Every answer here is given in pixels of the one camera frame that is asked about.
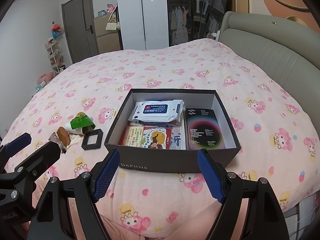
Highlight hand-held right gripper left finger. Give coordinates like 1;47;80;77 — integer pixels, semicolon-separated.
27;149;121;240

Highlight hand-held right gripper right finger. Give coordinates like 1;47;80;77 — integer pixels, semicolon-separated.
197;149;297;240

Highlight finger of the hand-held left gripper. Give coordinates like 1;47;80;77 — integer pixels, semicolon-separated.
10;142;62;188
0;132;32;161

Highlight wooden comb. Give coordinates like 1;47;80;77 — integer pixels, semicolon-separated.
57;127;84;147

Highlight dark grey cardboard box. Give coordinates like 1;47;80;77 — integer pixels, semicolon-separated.
104;88;242;174

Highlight crumpled clear wrapper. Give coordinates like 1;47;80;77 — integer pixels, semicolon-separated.
48;132;62;145

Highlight black screen protector box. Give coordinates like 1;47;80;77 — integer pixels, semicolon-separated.
185;108;226;150

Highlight blue white printed packet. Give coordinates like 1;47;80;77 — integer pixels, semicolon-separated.
167;122;187;150

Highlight green translucent packet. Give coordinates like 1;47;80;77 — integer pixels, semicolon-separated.
70;112;96;130

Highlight cartoon printed packet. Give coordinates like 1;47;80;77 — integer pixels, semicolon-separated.
140;126;173;149

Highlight pink floor cushion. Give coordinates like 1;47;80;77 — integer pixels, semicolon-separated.
37;71;54;84

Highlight white wet wipes pack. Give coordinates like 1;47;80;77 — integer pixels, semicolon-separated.
128;99;185;122

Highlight white shelf rack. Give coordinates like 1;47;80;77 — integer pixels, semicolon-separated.
45;38;67;74

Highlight grey bed base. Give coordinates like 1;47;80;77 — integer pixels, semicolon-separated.
282;192;320;240

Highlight printed pink blanket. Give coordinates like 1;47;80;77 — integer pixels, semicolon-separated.
0;38;317;240

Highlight colourful toy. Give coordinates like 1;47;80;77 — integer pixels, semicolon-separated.
51;24;63;39

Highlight grey door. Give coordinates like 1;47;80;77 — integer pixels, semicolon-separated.
61;0;99;64

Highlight brown cabinet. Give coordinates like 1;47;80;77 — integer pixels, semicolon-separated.
94;14;122;54

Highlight grey upholstered headboard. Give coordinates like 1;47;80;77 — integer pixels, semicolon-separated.
217;11;320;100

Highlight white wardrobe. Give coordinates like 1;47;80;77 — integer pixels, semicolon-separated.
115;0;170;51

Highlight glass door wardrobe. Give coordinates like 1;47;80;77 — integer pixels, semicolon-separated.
166;0;227;47

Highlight black square frame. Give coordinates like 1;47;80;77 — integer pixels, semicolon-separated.
81;128;103;151

